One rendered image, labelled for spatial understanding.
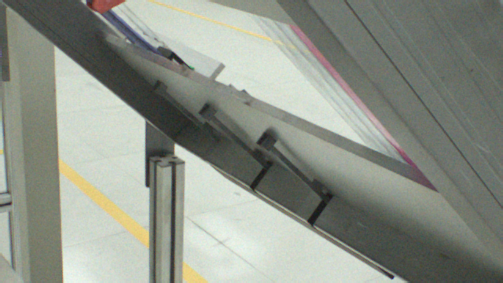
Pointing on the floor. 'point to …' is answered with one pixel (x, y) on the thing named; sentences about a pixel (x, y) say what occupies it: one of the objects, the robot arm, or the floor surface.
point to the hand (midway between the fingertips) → (97, 3)
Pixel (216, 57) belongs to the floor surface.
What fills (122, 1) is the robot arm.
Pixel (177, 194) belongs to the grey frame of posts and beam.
